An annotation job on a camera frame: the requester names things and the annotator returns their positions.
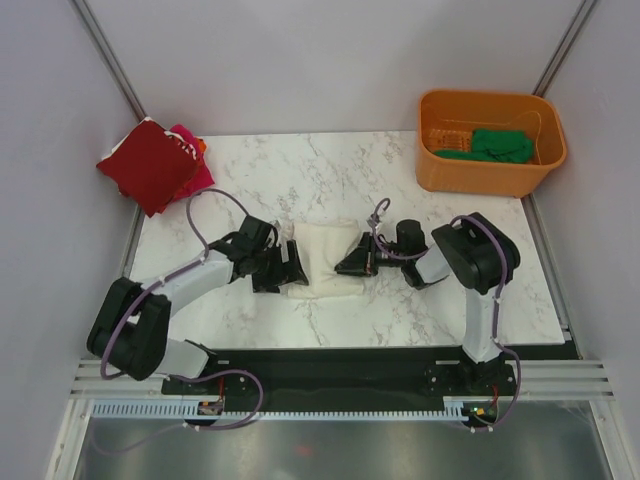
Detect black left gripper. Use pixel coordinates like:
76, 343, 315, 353
250, 240, 307, 294

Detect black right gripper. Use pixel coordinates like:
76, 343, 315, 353
335, 231, 408, 277

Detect cream white t shirt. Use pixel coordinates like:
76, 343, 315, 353
285, 219, 365, 300

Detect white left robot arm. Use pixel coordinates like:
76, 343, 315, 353
87, 216, 308, 393

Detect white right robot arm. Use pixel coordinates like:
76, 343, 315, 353
334, 212, 521, 394

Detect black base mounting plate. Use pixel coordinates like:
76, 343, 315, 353
161, 347, 516, 408

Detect pink folded t shirt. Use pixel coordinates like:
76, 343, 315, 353
170, 124, 215, 201

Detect orange plastic basket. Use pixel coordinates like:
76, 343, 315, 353
415, 89, 567, 198

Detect dark red folded t shirt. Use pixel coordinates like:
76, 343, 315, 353
96, 121, 197, 217

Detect green t shirt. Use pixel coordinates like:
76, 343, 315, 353
434, 129, 535, 164

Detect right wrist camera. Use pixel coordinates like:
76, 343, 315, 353
396, 219, 428, 256

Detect white slotted cable duct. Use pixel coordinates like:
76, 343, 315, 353
89, 396, 495, 421

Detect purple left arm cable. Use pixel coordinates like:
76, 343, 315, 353
99, 188, 265, 434

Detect aluminium frame rail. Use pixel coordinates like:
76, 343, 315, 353
70, 360, 614, 401

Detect right corner aluminium post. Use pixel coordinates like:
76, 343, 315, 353
532, 0, 600, 98

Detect corner aluminium post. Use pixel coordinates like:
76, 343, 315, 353
532, 0, 600, 98
69, 0, 146, 121

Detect left corner aluminium post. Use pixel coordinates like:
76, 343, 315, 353
69, 0, 146, 121

